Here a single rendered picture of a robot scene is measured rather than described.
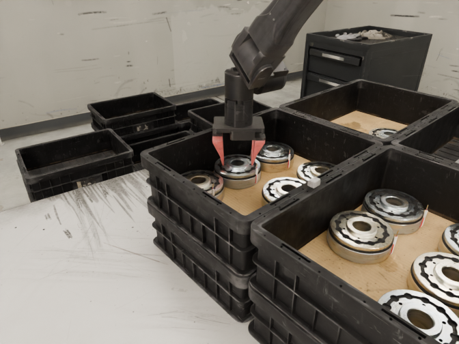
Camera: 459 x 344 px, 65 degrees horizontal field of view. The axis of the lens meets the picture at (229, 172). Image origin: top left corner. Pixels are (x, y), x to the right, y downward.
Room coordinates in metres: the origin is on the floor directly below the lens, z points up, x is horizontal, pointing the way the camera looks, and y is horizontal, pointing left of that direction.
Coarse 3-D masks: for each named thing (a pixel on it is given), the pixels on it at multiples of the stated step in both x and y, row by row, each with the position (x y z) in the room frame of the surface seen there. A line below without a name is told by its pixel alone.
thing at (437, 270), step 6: (438, 264) 0.38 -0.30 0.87; (444, 264) 0.38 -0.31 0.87; (450, 264) 0.38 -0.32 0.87; (456, 264) 0.38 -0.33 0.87; (438, 270) 0.37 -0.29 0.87; (456, 270) 0.37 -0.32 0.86; (438, 276) 0.36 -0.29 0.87; (444, 276) 0.36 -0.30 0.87; (444, 282) 0.35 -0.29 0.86; (450, 282) 0.35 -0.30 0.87; (456, 282) 0.35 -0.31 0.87; (456, 288) 0.34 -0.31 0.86
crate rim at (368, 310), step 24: (360, 168) 0.56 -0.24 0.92; (456, 168) 0.55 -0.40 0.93; (312, 192) 0.47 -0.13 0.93; (264, 216) 0.41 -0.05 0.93; (264, 240) 0.36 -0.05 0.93; (288, 264) 0.33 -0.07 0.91; (312, 264) 0.32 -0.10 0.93; (336, 288) 0.28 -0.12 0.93; (360, 312) 0.26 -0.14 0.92; (384, 312) 0.25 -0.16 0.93; (384, 336) 0.24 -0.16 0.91; (408, 336) 0.22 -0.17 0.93
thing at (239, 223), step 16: (272, 112) 0.85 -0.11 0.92; (288, 112) 0.84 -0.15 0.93; (336, 128) 0.73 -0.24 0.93; (176, 144) 0.66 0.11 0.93; (144, 160) 0.59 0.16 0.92; (352, 160) 0.58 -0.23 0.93; (160, 176) 0.56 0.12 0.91; (176, 176) 0.53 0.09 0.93; (320, 176) 0.53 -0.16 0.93; (192, 192) 0.48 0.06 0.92; (288, 192) 0.47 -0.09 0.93; (208, 208) 0.45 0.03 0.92; (224, 208) 0.43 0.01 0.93; (272, 208) 0.43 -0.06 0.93; (224, 224) 0.42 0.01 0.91; (240, 224) 0.40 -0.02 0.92
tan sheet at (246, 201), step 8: (296, 160) 0.77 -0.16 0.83; (304, 160) 0.77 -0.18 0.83; (296, 168) 0.73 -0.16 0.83; (264, 176) 0.70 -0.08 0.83; (272, 176) 0.70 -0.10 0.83; (280, 176) 0.70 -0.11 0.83; (288, 176) 0.70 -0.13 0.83; (256, 184) 0.66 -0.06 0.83; (224, 192) 0.63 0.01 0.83; (232, 192) 0.63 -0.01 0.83; (240, 192) 0.63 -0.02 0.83; (248, 192) 0.63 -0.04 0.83; (256, 192) 0.63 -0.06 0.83; (224, 200) 0.60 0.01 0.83; (232, 200) 0.60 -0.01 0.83; (240, 200) 0.60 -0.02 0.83; (248, 200) 0.60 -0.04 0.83; (256, 200) 0.60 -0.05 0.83; (240, 208) 0.57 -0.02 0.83; (248, 208) 0.57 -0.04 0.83; (256, 208) 0.57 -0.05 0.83
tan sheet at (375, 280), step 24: (432, 216) 0.55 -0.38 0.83; (312, 240) 0.48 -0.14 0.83; (408, 240) 0.48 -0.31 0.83; (432, 240) 0.48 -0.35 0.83; (336, 264) 0.42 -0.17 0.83; (360, 264) 0.42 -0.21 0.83; (384, 264) 0.42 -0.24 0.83; (408, 264) 0.42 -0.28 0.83; (360, 288) 0.37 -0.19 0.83; (384, 288) 0.37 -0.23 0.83
